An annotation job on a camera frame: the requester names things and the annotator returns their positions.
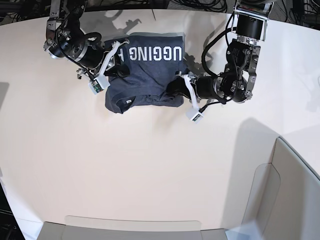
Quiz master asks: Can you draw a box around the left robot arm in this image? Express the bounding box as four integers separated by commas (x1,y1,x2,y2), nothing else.
166,0,274,110

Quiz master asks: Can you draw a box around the grey chair right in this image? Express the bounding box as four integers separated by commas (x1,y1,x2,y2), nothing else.
239,138,320,240

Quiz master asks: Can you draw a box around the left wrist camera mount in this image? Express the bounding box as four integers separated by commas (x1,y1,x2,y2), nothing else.
175,71,227,124

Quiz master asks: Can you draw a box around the dark blue t-shirt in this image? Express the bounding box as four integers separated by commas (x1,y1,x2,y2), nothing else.
105,34,189,114

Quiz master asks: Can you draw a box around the grey chair bottom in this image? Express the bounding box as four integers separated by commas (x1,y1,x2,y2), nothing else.
37,215,227,240

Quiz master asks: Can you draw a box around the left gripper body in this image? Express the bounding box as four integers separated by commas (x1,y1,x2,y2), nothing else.
184,74,225,103

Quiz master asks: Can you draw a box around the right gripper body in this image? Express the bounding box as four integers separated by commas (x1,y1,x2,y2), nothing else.
79,46,131,78

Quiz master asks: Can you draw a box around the grey chair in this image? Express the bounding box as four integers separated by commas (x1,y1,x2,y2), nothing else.
37,215,227,240
239,138,320,240

